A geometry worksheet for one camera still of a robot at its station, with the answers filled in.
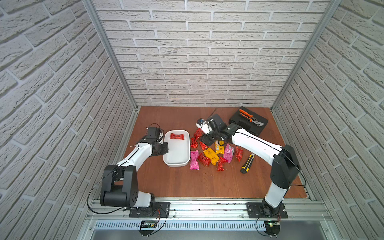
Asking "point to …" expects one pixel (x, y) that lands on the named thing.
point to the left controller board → (148, 224)
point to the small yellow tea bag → (213, 156)
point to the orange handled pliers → (252, 119)
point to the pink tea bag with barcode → (228, 153)
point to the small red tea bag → (204, 160)
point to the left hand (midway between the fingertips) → (167, 147)
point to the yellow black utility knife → (246, 166)
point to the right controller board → (272, 227)
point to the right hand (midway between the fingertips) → (206, 136)
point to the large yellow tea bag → (219, 148)
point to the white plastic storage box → (179, 148)
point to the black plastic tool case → (246, 125)
